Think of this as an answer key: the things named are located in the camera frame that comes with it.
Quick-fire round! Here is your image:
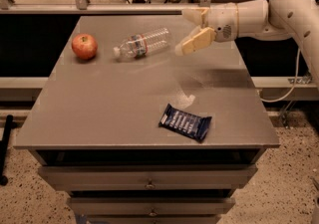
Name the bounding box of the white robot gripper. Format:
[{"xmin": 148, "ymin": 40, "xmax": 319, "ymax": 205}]
[{"xmin": 175, "ymin": 3, "xmax": 238, "ymax": 56}]

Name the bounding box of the clear plastic water bottle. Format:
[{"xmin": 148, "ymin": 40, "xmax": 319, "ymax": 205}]
[{"xmin": 113, "ymin": 28, "xmax": 170, "ymax": 60}]

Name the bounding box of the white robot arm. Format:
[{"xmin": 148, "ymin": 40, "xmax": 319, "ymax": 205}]
[{"xmin": 175, "ymin": 0, "xmax": 319, "ymax": 84}]

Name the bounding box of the dark blue snack bar wrapper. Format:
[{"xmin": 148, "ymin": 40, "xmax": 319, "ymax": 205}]
[{"xmin": 159, "ymin": 105, "xmax": 212, "ymax": 142}]

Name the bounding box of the red apple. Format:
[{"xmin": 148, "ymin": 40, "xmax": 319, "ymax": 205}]
[{"xmin": 71, "ymin": 34, "xmax": 98, "ymax": 60}]

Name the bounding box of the grey drawer cabinet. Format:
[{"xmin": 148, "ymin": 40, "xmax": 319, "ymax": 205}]
[{"xmin": 15, "ymin": 16, "xmax": 279, "ymax": 224}]

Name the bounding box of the top grey drawer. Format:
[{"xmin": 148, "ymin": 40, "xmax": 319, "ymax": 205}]
[{"xmin": 39, "ymin": 164, "xmax": 257, "ymax": 191}]

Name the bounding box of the grey drawer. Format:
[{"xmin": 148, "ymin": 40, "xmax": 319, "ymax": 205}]
[
  {"xmin": 39, "ymin": 164, "xmax": 257, "ymax": 191},
  {"xmin": 68, "ymin": 197, "xmax": 235, "ymax": 217}
]

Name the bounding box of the black pole with wheel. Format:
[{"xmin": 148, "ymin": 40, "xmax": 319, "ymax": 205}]
[{"xmin": 0, "ymin": 114, "xmax": 13, "ymax": 186}]

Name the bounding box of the middle grey drawer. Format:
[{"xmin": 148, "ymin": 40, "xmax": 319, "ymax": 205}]
[{"xmin": 68, "ymin": 197, "xmax": 235, "ymax": 217}]

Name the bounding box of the white cable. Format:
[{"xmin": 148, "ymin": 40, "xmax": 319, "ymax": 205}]
[{"xmin": 259, "ymin": 48, "xmax": 302, "ymax": 104}]

